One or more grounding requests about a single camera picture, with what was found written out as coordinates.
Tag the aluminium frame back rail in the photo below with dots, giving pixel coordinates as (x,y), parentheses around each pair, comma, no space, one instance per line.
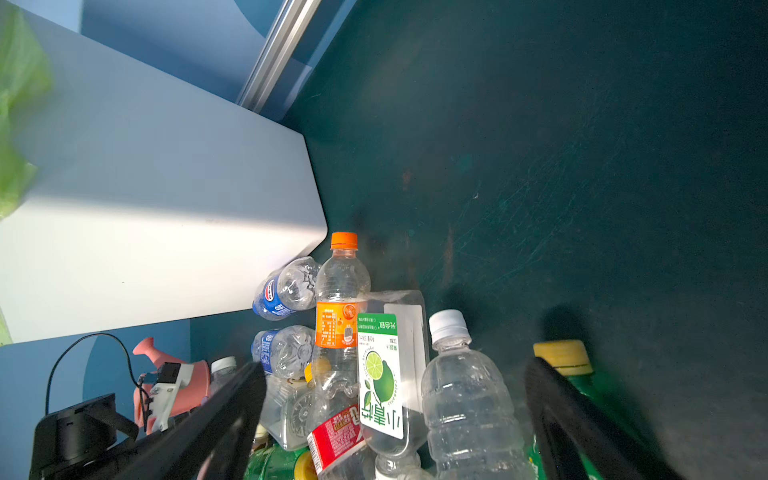
(287,30)

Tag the clear white cap wide bottle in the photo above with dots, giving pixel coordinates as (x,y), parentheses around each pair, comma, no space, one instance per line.
(286,408)

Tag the orange cap clear bottle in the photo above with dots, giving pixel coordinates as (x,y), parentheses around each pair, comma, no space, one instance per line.
(342,285)

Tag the pink watering can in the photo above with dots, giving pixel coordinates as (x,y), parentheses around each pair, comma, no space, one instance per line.
(197,392)

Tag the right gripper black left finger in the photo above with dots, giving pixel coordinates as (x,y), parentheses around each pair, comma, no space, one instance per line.
(218,437)

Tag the clear ribbed white cap bottle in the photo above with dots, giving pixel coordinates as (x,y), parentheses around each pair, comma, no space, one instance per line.
(473,432)

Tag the square bottle lime label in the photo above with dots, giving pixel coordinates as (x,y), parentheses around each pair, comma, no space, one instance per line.
(392,357)

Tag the crumpled clear blue label bottle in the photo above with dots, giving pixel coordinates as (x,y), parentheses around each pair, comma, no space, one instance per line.
(288,290)

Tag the clear bottle blue label middle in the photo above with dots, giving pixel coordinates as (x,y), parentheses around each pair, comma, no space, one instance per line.
(284,353)

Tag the green soda bottle yellow cap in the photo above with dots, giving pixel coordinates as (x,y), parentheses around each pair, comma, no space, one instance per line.
(273,462)

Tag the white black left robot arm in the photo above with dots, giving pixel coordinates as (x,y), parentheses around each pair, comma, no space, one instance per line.
(75,436)

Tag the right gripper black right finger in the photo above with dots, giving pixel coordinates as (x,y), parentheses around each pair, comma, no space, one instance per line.
(567,423)

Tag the green bin liner bag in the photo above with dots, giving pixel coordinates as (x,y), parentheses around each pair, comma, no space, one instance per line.
(26,75)

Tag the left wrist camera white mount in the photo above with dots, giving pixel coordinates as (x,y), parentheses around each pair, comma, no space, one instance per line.
(166,396)

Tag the yellow cap red label bottle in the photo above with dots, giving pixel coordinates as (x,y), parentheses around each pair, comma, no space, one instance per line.
(338,448)

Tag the white plastic trash bin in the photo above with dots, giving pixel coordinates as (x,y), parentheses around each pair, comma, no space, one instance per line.
(154,200)

